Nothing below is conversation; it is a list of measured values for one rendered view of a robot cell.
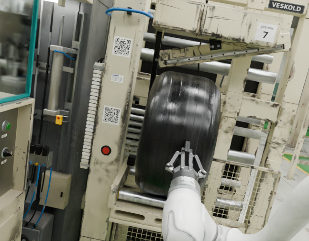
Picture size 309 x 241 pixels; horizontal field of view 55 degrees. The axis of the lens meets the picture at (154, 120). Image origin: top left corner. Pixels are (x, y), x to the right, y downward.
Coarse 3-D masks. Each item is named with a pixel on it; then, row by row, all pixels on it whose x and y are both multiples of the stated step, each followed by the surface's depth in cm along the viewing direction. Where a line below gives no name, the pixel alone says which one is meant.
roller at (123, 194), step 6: (120, 192) 125; (126, 192) 126; (132, 192) 126; (138, 192) 127; (120, 198) 126; (126, 198) 125; (132, 198) 125; (138, 198) 125; (144, 198) 125; (150, 198) 125; (156, 198) 125; (162, 198) 125; (150, 204) 125; (156, 204) 125; (162, 204) 124
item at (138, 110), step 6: (132, 108) 167; (138, 108) 179; (144, 108) 179; (132, 114) 168; (138, 114) 180; (132, 120) 169; (138, 120) 168; (132, 126) 182; (138, 126) 169; (132, 132) 182; (138, 132) 168; (126, 138) 183; (132, 138) 183; (138, 138) 170; (126, 144) 172; (132, 144) 170; (132, 150) 172
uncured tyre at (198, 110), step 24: (168, 72) 125; (168, 96) 111; (192, 96) 112; (216, 96) 116; (144, 120) 111; (168, 120) 108; (192, 120) 108; (216, 120) 110; (144, 144) 110; (168, 144) 107; (192, 144) 107; (144, 168) 112; (144, 192) 128
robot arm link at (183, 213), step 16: (176, 192) 77; (192, 192) 77; (176, 208) 70; (192, 208) 71; (176, 224) 67; (192, 224) 67; (208, 224) 72; (176, 240) 66; (192, 240) 66; (208, 240) 71
